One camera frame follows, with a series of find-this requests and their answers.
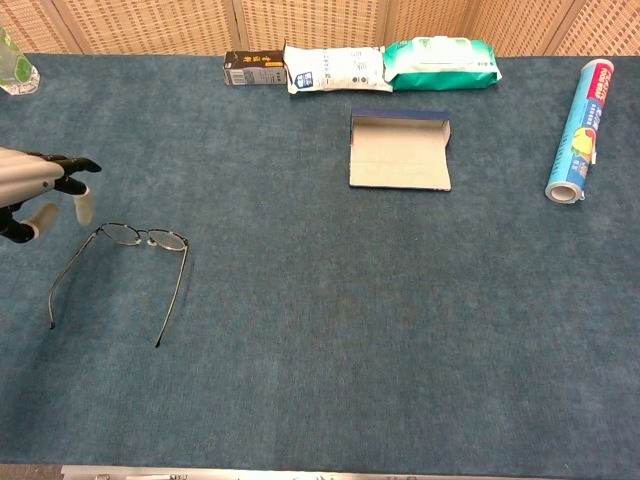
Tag small black carton box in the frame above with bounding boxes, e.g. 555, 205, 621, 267
223, 49, 289, 87

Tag aluminium table edge rail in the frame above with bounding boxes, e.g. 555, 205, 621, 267
60, 464, 640, 480

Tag blue cling film roll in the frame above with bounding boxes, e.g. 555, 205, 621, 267
544, 57, 616, 205

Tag white plastic wipes pack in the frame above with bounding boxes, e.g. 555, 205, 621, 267
283, 43, 394, 95

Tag open cardboard box, blue outside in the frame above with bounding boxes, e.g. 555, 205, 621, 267
348, 108, 454, 192

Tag thin metal-frame eyeglasses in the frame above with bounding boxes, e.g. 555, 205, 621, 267
47, 222, 191, 349

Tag woven bamboo folding screen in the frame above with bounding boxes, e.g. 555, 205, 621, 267
0, 0, 640, 57

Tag green wet wipes pack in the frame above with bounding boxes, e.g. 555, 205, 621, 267
383, 36, 503, 92

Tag clear bottle with green label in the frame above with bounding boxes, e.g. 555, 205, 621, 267
0, 27, 41, 96

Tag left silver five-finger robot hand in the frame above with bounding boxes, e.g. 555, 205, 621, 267
0, 146, 103, 245

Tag blue felt table cloth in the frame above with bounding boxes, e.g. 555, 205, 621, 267
0, 52, 640, 471

